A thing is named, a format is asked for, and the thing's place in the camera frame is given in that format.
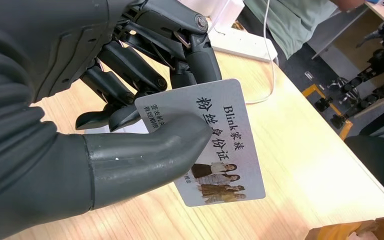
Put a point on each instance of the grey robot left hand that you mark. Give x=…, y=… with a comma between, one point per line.
x=46, y=43

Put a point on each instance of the white ID card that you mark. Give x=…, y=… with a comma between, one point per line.
x=238, y=159

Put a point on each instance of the person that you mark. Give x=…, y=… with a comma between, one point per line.
x=288, y=23

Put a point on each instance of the black robot legs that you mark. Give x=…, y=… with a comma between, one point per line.
x=380, y=63

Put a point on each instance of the gold printed packet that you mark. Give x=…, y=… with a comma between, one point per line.
x=237, y=25

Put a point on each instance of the white power strip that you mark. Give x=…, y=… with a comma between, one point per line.
x=241, y=44

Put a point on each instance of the yellow floor tape square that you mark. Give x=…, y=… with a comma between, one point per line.
x=346, y=129

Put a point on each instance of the black office chair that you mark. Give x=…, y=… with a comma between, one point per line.
x=377, y=159

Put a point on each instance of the cardboard compartment box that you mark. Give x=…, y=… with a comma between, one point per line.
x=344, y=232

